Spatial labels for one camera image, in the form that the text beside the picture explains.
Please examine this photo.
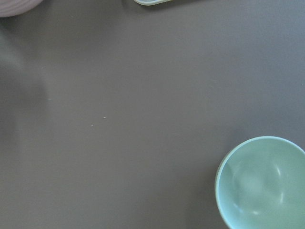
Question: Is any pink bowl with ice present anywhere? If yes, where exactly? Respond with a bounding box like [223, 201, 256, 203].
[0, 0, 42, 18]

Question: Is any light green bowl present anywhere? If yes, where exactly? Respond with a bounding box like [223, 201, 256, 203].
[214, 136, 305, 229]

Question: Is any beige serving tray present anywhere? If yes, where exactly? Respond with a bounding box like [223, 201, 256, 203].
[134, 0, 171, 6]

